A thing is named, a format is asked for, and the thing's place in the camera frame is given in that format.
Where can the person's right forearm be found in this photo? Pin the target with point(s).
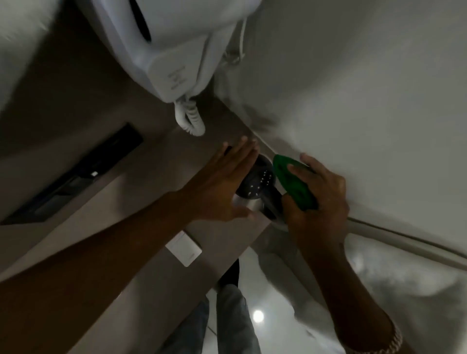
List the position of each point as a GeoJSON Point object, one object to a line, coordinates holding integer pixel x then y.
{"type": "Point", "coordinates": [350, 295]}

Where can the person's left forearm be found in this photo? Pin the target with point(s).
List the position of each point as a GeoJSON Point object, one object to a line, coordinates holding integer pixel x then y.
{"type": "Point", "coordinates": [91, 273]}

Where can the person's left thumb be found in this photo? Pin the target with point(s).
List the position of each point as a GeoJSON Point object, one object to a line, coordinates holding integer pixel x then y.
{"type": "Point", "coordinates": [240, 213]}

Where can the person's right thumb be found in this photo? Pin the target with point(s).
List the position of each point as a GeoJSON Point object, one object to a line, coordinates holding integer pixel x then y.
{"type": "Point", "coordinates": [292, 209]}

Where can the green scrubbing sponge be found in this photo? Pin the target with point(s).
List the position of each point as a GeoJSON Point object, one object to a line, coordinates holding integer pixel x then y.
{"type": "Point", "coordinates": [295, 182]}

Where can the person's blue jeans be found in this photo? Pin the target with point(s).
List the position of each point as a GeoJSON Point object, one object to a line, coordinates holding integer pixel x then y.
{"type": "Point", "coordinates": [230, 321]}

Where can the person's left hand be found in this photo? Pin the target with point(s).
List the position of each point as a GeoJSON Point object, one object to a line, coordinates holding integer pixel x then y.
{"type": "Point", "coordinates": [215, 189]}

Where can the person's right hand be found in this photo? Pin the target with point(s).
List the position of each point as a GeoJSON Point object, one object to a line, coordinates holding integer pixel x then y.
{"type": "Point", "coordinates": [326, 211]}

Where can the black and steel kettle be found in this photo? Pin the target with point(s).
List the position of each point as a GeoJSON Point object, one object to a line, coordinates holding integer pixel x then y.
{"type": "Point", "coordinates": [261, 178]}

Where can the person's black shoe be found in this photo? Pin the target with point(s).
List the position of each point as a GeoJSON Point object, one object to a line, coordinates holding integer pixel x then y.
{"type": "Point", "coordinates": [230, 273]}

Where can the white wall switch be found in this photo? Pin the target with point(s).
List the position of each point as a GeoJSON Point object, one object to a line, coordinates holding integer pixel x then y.
{"type": "Point", "coordinates": [183, 248]}

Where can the black wall slot panel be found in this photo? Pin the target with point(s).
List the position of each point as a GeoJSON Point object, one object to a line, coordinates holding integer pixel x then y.
{"type": "Point", "coordinates": [73, 178]}

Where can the beige edge strip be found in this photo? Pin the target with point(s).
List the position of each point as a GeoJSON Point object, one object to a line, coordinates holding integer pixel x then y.
{"type": "Point", "coordinates": [408, 239]}

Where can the white wall hair dryer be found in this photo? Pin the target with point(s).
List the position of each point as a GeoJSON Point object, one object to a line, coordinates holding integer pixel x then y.
{"type": "Point", "coordinates": [171, 47]}

